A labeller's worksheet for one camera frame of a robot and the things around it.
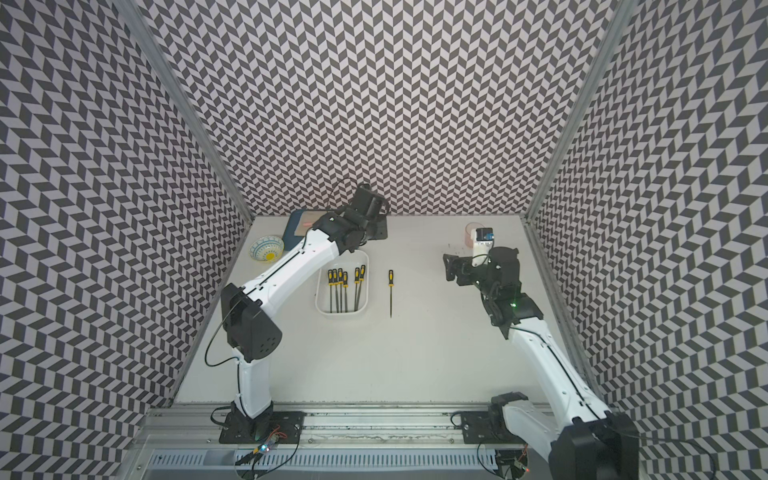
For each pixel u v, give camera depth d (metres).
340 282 0.99
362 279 0.99
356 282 0.99
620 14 0.67
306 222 1.16
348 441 0.72
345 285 0.99
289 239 1.14
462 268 0.68
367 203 0.63
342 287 0.99
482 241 0.65
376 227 0.75
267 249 1.08
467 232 1.05
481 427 0.72
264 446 0.68
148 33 0.75
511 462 0.68
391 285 0.99
